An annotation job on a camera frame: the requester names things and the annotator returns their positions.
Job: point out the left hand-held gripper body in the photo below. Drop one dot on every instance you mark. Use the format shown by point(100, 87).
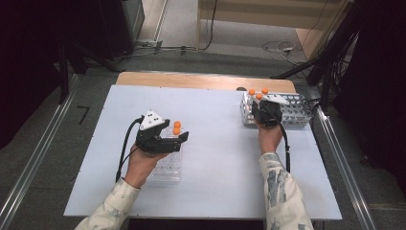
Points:
point(150, 137)

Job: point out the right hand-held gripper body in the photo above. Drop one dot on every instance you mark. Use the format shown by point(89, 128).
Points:
point(270, 111)

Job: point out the metal test tube rack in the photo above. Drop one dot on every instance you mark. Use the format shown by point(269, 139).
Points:
point(297, 111)

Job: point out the clear plastic tube rack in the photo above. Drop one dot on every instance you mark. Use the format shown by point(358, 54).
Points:
point(170, 166)

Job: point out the person's right hand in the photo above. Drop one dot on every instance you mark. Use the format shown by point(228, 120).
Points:
point(269, 137)

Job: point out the person's left hand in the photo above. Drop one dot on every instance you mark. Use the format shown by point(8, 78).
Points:
point(143, 166)

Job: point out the grey power strip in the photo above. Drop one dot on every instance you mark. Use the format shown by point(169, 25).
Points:
point(148, 44)

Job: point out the light wooden furniture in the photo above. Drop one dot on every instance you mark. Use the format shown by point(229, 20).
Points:
point(271, 12)

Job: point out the black cabinet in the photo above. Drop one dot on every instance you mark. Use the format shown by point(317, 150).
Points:
point(121, 28)

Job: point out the black upright stand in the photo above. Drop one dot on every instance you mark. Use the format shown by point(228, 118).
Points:
point(63, 76)

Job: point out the aluminium floor rail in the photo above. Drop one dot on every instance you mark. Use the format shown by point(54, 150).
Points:
point(35, 153)
point(344, 166)

